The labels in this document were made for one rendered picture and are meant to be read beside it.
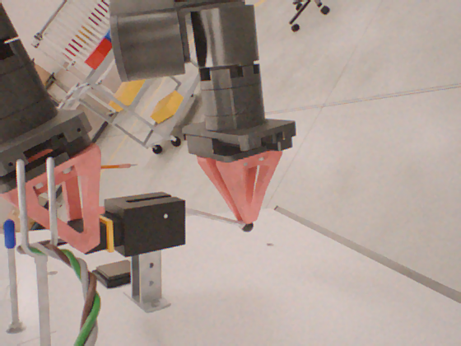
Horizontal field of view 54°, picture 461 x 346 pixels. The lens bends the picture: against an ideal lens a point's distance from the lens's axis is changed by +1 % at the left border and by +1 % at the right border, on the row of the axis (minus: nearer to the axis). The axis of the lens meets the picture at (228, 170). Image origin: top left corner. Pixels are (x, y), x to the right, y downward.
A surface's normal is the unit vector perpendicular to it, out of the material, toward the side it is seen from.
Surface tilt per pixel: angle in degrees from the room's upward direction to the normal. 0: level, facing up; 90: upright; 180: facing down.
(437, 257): 0
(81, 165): 120
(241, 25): 96
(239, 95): 86
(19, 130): 95
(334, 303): 53
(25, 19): 90
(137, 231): 101
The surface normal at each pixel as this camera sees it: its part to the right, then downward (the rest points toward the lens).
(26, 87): 0.84, -0.07
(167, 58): 0.16, 0.59
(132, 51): 0.14, 0.31
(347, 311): 0.01, -0.99
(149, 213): 0.60, 0.14
